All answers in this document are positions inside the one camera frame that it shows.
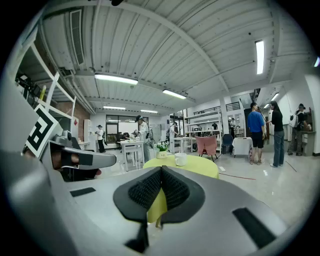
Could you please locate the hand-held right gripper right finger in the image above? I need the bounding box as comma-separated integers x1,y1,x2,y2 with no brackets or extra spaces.
148,164,288,256

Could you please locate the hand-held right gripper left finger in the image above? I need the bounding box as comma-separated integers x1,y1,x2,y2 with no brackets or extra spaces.
49,165,163,256

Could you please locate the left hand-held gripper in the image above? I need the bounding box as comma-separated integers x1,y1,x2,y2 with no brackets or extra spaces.
24,103,118,171

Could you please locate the white mug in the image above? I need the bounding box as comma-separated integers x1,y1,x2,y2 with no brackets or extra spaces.
174,152,188,167

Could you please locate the person's left hand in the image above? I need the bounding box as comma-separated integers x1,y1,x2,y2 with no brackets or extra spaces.
51,149,80,170

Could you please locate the white table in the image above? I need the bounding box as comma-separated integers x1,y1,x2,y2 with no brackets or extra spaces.
171,136,194,154
120,140,145,172

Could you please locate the large dark-framed window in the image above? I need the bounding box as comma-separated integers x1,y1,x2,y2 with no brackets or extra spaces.
105,114,149,144

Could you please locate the yellow-green tablecloth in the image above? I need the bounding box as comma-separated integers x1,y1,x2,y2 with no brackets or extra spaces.
142,154,220,224

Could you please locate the white pot of daisies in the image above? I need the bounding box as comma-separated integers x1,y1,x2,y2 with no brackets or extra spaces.
153,141,171,160

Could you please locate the white metal shelf rack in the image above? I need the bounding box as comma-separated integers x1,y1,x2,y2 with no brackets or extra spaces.
14,42,77,127

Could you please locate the pink chair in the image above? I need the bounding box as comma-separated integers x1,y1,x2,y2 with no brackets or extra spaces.
194,135,219,161

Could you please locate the dark blue chair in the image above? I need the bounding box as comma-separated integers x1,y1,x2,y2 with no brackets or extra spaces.
221,133,234,154

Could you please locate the white-draped table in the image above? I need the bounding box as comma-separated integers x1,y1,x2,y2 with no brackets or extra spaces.
231,136,253,158

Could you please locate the white storage shelving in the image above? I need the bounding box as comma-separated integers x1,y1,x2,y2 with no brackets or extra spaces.
184,107,224,154

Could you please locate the grey cabinet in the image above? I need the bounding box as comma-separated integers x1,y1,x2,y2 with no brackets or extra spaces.
300,107,317,157

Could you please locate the ceiling air conditioner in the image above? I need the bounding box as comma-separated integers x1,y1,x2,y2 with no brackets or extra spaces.
41,9,86,74

